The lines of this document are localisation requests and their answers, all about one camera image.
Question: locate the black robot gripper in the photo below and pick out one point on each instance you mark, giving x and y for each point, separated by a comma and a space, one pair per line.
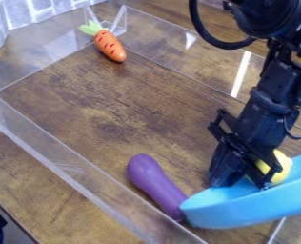
249, 138

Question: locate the white grid curtain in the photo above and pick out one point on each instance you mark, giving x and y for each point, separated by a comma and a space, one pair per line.
20, 13

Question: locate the clear acrylic enclosure wall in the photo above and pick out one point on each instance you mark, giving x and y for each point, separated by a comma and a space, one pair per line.
79, 114

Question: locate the purple toy eggplant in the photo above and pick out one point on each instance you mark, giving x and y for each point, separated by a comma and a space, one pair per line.
147, 175

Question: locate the blue round plate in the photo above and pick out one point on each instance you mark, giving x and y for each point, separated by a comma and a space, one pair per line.
243, 205

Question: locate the yellow toy lemon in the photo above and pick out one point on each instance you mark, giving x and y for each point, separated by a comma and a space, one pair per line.
287, 163

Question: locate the orange toy carrot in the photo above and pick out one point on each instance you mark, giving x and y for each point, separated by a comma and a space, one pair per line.
107, 41

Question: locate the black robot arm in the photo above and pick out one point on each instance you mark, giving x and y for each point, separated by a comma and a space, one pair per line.
275, 20

